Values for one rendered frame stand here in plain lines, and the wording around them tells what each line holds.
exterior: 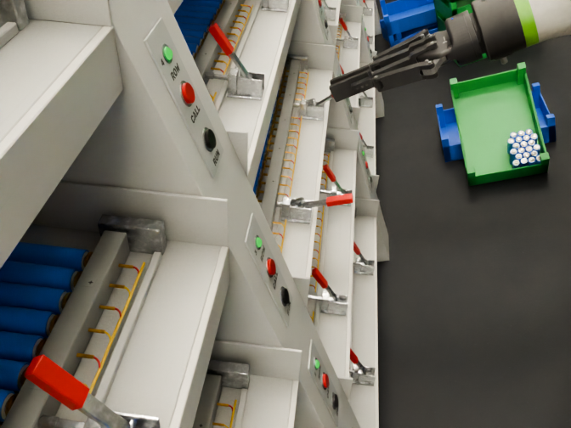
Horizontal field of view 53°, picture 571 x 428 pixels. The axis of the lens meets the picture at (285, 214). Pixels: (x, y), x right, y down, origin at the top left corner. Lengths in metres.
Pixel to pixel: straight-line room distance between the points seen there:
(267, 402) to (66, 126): 0.36
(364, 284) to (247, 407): 0.65
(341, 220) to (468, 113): 0.77
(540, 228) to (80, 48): 1.26
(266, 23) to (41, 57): 0.54
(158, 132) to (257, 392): 0.30
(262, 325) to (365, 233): 0.79
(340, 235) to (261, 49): 0.39
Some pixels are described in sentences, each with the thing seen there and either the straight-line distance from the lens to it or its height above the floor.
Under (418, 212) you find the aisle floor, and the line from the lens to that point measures 1.58.
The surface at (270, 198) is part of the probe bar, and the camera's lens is 0.77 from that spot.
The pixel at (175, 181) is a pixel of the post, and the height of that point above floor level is 0.81.
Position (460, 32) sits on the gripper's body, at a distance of 0.91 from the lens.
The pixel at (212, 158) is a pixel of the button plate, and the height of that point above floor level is 0.80.
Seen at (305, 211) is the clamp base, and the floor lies 0.56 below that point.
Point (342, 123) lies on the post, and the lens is 1.21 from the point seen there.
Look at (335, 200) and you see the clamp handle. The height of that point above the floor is 0.57.
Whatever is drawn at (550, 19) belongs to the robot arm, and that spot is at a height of 0.64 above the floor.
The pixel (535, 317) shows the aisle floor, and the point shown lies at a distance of 1.30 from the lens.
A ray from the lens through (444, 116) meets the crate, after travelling 1.88.
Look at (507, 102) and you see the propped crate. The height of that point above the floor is 0.11.
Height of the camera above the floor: 1.02
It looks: 36 degrees down
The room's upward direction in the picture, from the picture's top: 23 degrees counter-clockwise
